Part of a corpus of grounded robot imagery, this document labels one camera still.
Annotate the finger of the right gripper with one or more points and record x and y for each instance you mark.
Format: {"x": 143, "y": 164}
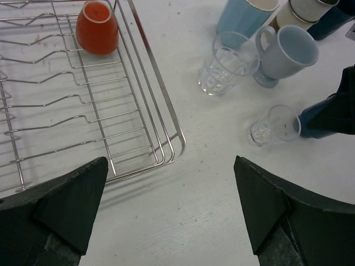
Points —
{"x": 338, "y": 116}

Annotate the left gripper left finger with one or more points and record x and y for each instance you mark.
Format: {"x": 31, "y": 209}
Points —
{"x": 51, "y": 223}

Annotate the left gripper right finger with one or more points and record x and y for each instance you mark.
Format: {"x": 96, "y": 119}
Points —
{"x": 290, "y": 225}

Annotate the small blue cup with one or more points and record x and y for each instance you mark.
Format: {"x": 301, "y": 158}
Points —
{"x": 307, "y": 115}

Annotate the clear glass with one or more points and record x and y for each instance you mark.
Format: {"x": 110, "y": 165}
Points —
{"x": 233, "y": 58}
{"x": 278, "y": 125}

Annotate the white upside-down cup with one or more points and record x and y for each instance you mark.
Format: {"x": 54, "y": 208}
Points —
{"x": 283, "y": 53}

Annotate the dark blue mug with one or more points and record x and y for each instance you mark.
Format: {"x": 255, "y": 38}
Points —
{"x": 331, "y": 22}

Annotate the beige cup with brown band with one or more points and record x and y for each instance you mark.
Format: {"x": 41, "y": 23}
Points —
{"x": 302, "y": 13}

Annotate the light blue mug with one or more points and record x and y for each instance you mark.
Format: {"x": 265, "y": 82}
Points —
{"x": 245, "y": 16}

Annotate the orange cup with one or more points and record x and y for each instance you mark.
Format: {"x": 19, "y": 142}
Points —
{"x": 96, "y": 28}

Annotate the metal wire dish rack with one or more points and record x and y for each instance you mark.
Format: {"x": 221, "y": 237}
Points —
{"x": 62, "y": 106}

